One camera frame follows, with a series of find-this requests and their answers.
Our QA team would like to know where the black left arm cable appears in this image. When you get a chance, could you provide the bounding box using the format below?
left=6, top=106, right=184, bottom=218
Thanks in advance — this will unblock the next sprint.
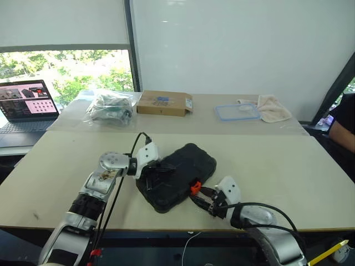
left=90, top=132, right=153, bottom=265

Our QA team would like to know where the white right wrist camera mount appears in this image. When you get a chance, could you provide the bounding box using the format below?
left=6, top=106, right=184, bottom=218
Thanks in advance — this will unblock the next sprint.
left=214, top=175, right=242, bottom=222

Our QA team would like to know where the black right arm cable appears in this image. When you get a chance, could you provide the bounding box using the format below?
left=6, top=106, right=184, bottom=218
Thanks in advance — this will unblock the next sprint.
left=221, top=202, right=307, bottom=252

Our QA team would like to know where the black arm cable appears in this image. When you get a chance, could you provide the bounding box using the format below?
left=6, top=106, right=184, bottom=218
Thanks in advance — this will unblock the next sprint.
left=90, top=132, right=153, bottom=265
left=221, top=202, right=307, bottom=252

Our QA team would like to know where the black plastic tool case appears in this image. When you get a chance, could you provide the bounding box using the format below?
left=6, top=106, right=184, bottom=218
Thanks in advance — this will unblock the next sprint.
left=135, top=142, right=218, bottom=214

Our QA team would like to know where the beige towel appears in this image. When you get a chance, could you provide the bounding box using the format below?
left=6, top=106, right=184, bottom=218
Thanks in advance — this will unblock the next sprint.
left=236, top=94, right=293, bottom=124

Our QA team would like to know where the flat brown cardboard box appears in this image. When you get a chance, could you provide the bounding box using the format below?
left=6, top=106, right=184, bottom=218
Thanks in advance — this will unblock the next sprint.
left=135, top=90, right=194, bottom=117

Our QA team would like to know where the clear plastic bag of parts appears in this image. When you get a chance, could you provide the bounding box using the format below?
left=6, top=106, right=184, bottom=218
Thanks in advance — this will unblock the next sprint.
left=85, top=90, right=137, bottom=127

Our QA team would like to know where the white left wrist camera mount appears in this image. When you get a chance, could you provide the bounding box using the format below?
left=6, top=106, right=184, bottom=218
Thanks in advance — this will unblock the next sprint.
left=133, top=142, right=161, bottom=180

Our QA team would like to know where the thin white cable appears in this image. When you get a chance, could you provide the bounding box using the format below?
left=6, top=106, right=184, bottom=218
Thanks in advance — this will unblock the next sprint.
left=182, top=231, right=202, bottom=266

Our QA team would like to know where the seated person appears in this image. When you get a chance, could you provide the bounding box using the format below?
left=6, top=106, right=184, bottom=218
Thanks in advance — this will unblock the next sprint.
left=328, top=93, right=355, bottom=156

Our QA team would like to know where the clear blue-rimmed container lid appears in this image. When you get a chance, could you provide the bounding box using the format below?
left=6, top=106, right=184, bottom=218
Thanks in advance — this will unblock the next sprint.
left=213, top=103, right=262, bottom=123

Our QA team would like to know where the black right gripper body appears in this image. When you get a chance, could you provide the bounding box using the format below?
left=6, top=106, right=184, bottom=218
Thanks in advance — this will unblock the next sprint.
left=206, top=188, right=230, bottom=220

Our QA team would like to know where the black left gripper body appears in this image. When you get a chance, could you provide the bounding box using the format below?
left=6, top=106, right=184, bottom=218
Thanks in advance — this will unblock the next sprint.
left=140, top=162, right=163, bottom=182

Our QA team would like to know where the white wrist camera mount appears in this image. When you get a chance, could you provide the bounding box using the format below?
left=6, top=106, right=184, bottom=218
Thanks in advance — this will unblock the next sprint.
left=214, top=175, right=242, bottom=222
left=133, top=142, right=161, bottom=180

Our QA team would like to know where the black diagonal window frame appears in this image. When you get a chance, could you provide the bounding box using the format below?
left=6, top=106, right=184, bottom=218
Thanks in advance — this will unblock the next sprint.
left=311, top=50, right=355, bottom=125

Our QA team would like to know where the white roller blind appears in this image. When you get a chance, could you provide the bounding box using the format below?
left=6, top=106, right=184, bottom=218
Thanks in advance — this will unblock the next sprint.
left=0, top=0, right=131, bottom=53

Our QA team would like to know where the black window pillar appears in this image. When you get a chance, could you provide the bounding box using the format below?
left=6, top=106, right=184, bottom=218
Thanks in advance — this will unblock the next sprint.
left=123, top=0, right=144, bottom=93

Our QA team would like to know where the open grey laptop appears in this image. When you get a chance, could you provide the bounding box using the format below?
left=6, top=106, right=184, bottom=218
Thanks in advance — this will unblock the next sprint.
left=0, top=79, right=61, bottom=149

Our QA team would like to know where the white sneaker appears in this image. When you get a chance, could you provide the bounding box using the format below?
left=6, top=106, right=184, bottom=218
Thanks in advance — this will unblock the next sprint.
left=332, top=243, right=351, bottom=263

